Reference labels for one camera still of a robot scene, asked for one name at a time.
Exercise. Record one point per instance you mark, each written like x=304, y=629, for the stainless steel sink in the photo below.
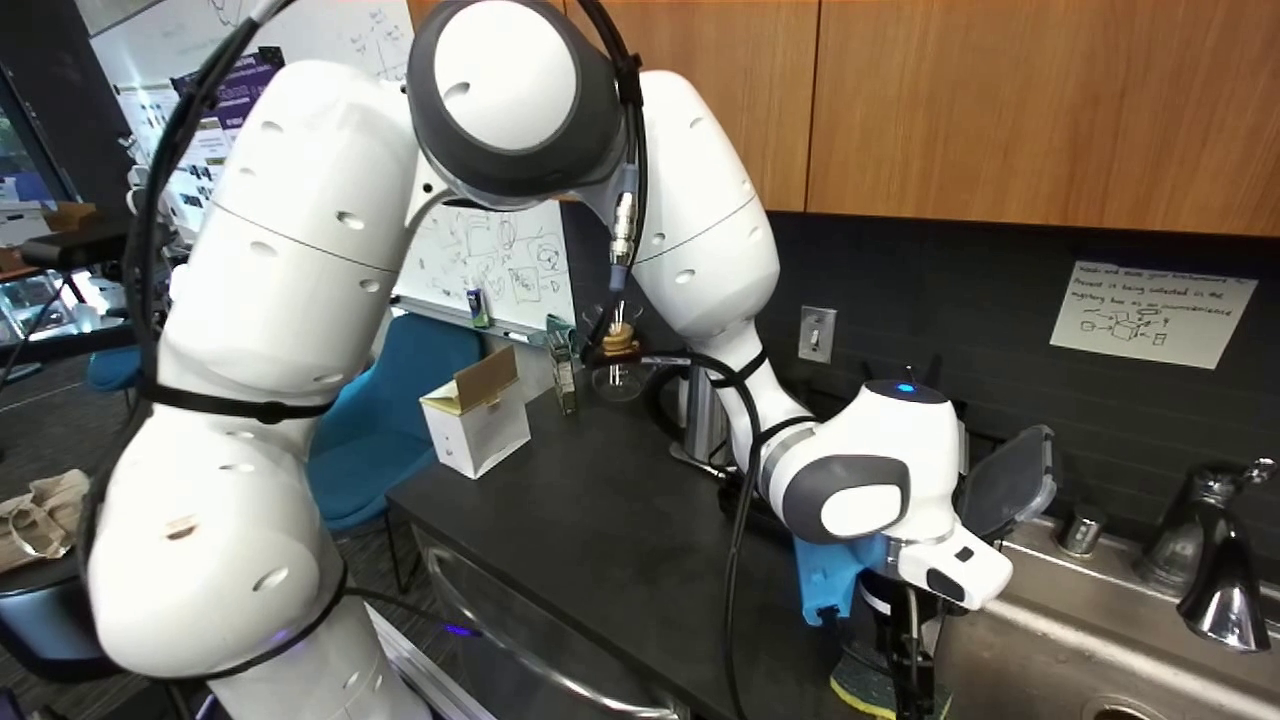
x=1080, y=638

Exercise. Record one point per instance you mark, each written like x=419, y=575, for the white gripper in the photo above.
x=956, y=568

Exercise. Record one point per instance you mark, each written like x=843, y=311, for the white paper note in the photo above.
x=1148, y=313

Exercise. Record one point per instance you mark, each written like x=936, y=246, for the green yellow sponge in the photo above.
x=861, y=682

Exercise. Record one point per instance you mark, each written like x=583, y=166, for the chrome sink faucet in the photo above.
x=1206, y=562

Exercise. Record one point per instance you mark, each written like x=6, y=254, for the dark container lid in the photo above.
x=1011, y=486

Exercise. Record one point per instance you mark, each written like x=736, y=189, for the glass pour-over coffee maker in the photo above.
x=612, y=356

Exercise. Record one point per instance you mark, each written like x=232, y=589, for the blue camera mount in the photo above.
x=828, y=575

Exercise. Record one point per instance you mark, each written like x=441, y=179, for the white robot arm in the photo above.
x=209, y=553

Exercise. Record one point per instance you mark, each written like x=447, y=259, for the wooden wall cabinets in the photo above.
x=1093, y=115

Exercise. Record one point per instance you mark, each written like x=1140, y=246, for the white cardboard box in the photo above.
x=478, y=416

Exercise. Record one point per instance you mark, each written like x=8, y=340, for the wall power outlet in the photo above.
x=819, y=333

